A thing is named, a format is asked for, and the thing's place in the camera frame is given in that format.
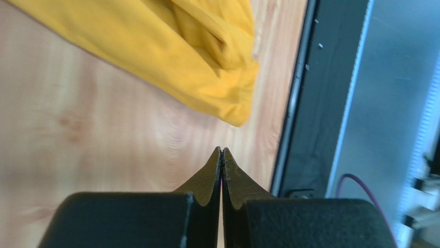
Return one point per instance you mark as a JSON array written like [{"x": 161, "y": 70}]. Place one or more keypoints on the white slotted cable duct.
[{"x": 419, "y": 204}]

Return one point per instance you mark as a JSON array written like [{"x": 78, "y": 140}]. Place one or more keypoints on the yellow t shirt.
[{"x": 199, "y": 52}]

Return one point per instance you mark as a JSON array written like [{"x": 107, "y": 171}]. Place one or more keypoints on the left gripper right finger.
[{"x": 237, "y": 189}]

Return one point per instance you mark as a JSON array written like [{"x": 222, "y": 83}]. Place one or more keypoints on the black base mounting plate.
[{"x": 324, "y": 75}]

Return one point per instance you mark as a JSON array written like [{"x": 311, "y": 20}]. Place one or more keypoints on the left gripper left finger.
[{"x": 203, "y": 199}]

